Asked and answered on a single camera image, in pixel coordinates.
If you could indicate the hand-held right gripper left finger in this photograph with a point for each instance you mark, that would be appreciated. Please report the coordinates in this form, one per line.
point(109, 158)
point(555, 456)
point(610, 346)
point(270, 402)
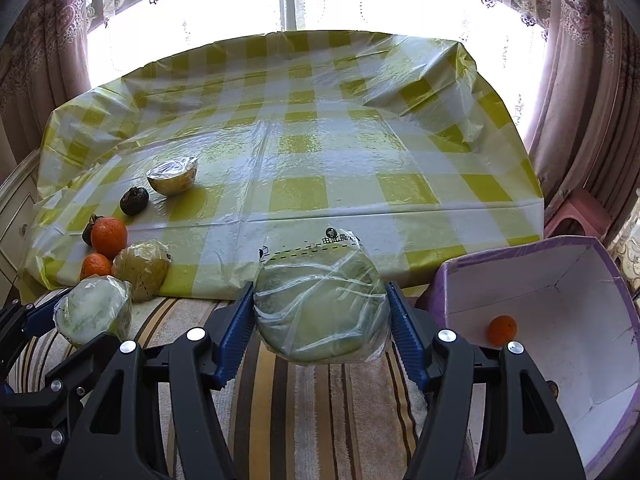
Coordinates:
point(237, 330)

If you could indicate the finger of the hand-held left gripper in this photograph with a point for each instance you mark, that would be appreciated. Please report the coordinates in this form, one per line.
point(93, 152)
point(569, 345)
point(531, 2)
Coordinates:
point(65, 390)
point(44, 311)

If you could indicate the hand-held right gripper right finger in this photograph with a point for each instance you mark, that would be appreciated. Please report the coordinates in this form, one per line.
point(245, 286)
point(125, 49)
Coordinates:
point(402, 330)

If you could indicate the pale green cabbage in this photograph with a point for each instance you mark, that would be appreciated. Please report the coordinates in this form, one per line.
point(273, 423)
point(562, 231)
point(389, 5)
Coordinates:
point(92, 310)

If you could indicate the large orange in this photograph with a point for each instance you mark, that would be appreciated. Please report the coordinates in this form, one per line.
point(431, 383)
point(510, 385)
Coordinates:
point(109, 237)

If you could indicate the yellowish round fruit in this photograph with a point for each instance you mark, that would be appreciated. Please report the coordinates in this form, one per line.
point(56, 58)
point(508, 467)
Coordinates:
point(141, 270)

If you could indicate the dark wrinkled fruit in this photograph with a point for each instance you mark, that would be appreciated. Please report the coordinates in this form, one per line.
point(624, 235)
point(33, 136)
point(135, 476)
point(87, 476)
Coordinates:
point(89, 230)
point(134, 201)

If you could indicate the purple cardboard box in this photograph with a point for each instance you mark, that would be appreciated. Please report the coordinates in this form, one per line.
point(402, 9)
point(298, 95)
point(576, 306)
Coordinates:
point(550, 305)

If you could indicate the film-wrapped golden half melon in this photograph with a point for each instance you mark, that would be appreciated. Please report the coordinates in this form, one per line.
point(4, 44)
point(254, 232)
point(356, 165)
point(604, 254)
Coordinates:
point(172, 177)

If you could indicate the small orange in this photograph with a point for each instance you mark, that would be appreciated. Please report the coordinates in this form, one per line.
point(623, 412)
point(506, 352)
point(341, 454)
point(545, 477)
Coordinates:
point(95, 266)

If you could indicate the white cabinet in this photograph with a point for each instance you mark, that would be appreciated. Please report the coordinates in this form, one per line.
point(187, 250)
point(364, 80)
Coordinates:
point(15, 220)

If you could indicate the striped rug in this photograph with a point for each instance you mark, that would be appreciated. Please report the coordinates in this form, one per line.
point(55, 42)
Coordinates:
point(310, 410)

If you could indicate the small dark fruit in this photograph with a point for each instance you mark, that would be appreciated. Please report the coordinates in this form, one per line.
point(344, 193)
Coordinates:
point(553, 390)

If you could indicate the yellow checked plastic tablecloth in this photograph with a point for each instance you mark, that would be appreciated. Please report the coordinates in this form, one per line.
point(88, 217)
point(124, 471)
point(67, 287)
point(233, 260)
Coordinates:
point(325, 160)

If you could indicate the pink plastic stool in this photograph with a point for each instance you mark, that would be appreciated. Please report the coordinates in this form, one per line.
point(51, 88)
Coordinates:
point(575, 212)

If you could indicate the brown patterned curtain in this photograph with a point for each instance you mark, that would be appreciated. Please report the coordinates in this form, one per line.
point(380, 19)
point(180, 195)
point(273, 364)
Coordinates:
point(40, 60)
point(585, 85)

